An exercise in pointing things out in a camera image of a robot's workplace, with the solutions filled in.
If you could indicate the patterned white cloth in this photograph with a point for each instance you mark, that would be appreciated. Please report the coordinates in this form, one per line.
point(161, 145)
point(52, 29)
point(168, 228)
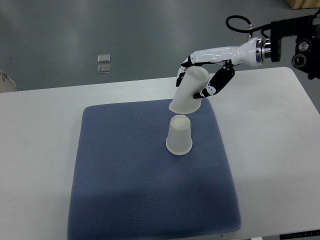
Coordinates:
point(6, 83)

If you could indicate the upper silver floor plate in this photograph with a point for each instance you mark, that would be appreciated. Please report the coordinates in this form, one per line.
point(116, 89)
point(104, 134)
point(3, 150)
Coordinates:
point(104, 58)

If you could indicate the black table edge strip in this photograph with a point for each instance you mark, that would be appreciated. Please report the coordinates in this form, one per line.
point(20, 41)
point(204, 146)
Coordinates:
point(296, 235)

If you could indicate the blue grey fabric mat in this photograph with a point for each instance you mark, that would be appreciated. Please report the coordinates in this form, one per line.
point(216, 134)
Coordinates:
point(128, 186)

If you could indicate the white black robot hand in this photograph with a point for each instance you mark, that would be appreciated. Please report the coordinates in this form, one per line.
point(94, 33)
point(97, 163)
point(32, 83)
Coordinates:
point(254, 52)

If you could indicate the white paper cup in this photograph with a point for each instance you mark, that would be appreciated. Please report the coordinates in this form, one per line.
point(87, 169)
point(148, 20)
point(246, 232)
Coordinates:
point(194, 80)
point(179, 141)

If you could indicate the wooden box corner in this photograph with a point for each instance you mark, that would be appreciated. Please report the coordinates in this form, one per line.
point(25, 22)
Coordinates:
point(303, 4)

